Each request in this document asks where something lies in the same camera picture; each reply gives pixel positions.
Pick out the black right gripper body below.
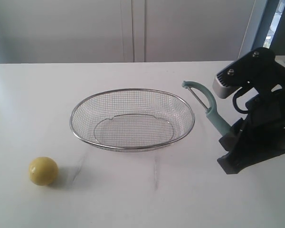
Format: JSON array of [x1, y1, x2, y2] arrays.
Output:
[[237, 63, 285, 157]]

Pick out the teal handled peeler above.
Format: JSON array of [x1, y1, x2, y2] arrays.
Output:
[[182, 81, 231, 136]]

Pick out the yellow lemon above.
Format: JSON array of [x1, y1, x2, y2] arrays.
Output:
[[29, 157, 59, 186]]

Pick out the white cabinet doors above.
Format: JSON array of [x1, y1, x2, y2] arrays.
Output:
[[0, 0, 256, 63]]

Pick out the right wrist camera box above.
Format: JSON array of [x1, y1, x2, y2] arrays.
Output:
[[212, 47, 276, 99]]

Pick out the metal wire mesh basket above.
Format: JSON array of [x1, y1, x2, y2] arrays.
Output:
[[69, 88, 195, 152]]

